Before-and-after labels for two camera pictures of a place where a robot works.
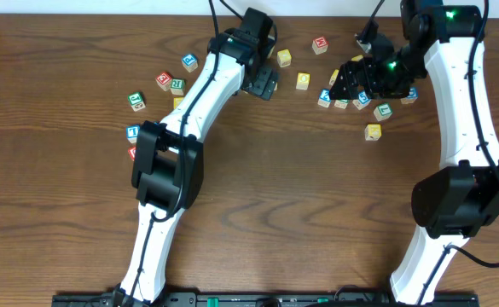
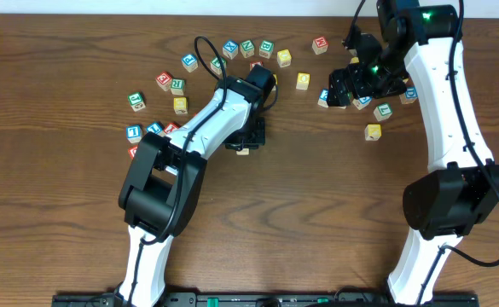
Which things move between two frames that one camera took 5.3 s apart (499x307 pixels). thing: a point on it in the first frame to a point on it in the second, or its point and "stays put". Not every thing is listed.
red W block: x=320 y=44 stays put
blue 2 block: x=324 y=98 stays put
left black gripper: x=262 y=81 to x=246 y=139
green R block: x=177 y=86 stays put
